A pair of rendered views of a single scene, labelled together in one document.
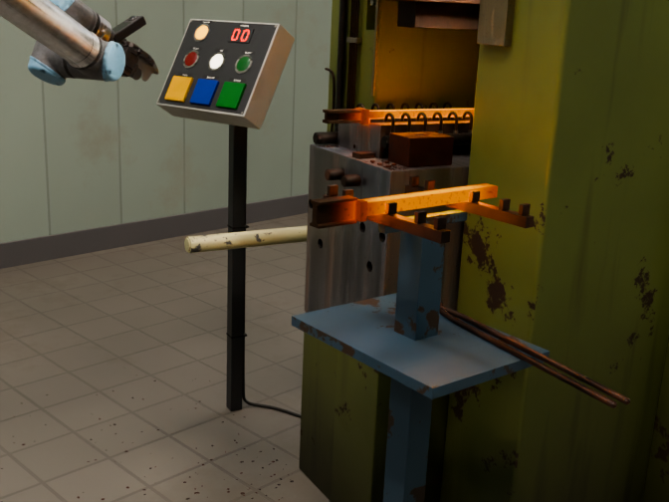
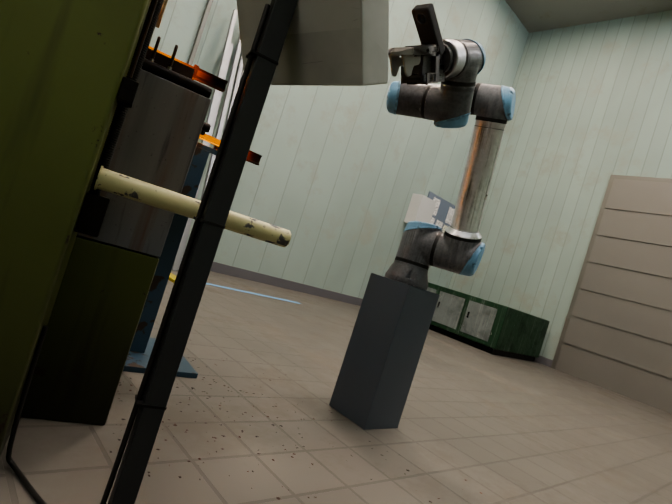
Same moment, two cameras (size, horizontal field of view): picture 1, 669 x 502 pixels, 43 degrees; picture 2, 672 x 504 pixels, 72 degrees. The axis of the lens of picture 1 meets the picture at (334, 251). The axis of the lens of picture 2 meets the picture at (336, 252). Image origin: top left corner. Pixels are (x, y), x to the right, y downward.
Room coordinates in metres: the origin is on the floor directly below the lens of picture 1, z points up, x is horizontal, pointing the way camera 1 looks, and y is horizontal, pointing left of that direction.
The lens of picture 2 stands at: (3.33, 0.58, 0.61)
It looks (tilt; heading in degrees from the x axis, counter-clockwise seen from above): 1 degrees up; 183
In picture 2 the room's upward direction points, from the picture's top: 18 degrees clockwise
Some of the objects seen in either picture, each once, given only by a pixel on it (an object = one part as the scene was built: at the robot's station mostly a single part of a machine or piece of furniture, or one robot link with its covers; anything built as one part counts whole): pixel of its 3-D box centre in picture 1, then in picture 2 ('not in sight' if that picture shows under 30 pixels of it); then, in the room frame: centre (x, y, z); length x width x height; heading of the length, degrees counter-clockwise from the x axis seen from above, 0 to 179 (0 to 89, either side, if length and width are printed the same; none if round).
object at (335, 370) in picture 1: (425, 401); (23, 302); (2.11, -0.26, 0.23); 0.56 x 0.38 x 0.47; 120
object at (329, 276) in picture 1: (437, 238); (75, 144); (2.11, -0.26, 0.69); 0.56 x 0.38 x 0.45; 120
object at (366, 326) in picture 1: (415, 337); not in sight; (1.53, -0.16, 0.64); 0.40 x 0.30 x 0.02; 39
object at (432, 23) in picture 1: (457, 16); not in sight; (2.15, -0.27, 1.24); 0.30 x 0.07 x 0.06; 120
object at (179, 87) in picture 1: (179, 89); not in sight; (2.45, 0.46, 1.01); 0.07 x 0.05 x 0.07; 55
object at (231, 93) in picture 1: (231, 96); not in sight; (2.33, 0.30, 1.01); 0.07 x 0.05 x 0.07; 55
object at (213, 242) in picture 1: (262, 237); (201, 211); (2.30, 0.20, 0.62); 0.44 x 0.05 x 0.05; 120
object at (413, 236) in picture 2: not in sight; (420, 242); (1.34, 0.81, 0.79); 0.17 x 0.15 x 0.18; 69
